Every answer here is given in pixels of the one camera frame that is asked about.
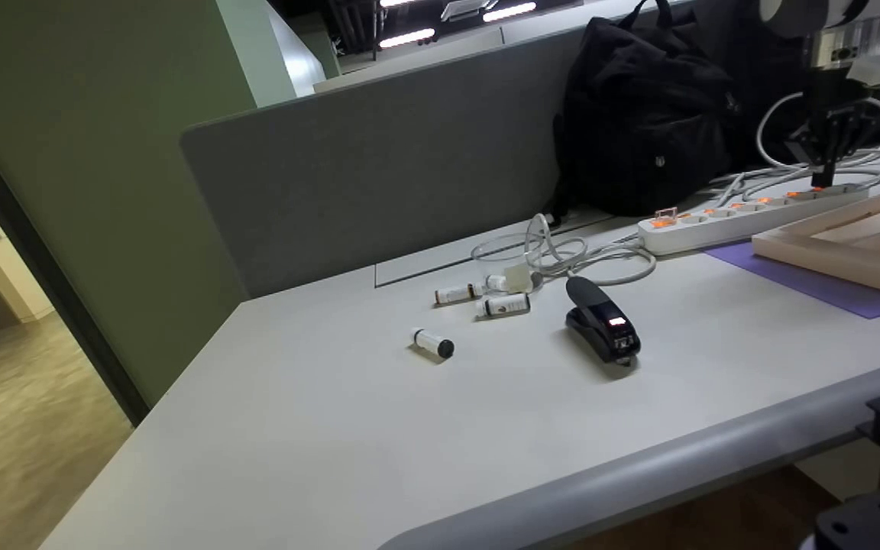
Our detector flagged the grey desk divider panel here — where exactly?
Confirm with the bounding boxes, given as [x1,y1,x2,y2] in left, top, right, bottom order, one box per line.
[179,25,604,300]

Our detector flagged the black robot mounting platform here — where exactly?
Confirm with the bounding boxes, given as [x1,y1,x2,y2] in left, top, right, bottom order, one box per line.
[809,485,880,550]

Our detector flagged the thick white power cable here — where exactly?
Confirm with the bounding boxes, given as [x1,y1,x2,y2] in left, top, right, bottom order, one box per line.
[727,90,880,207]

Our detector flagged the white cylinder with black cap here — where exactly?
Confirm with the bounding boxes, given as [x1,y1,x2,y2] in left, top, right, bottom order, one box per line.
[430,280,480,308]
[480,289,536,321]
[408,324,457,364]

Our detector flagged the black stapler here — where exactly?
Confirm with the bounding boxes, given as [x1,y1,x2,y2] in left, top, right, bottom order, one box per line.
[562,275,645,371]

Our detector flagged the white power strip orange switches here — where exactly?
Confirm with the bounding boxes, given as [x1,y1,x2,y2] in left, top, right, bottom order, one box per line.
[634,178,880,260]

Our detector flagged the purple mat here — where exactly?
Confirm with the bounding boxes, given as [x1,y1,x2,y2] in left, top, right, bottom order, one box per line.
[705,238,880,324]

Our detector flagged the black backpack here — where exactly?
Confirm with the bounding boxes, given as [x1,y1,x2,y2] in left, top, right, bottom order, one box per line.
[550,0,771,222]

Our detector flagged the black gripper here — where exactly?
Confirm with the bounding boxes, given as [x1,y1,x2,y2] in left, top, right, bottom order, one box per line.
[801,63,873,193]

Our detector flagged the light wooden tray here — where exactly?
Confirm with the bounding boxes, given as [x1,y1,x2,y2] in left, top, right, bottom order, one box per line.
[748,181,880,301]

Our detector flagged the white adapter with thin cable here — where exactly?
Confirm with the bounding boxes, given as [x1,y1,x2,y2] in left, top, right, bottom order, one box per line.
[469,212,660,300]

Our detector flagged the ceiling light strip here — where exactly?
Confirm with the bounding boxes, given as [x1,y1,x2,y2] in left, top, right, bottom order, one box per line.
[376,25,441,52]
[480,0,540,25]

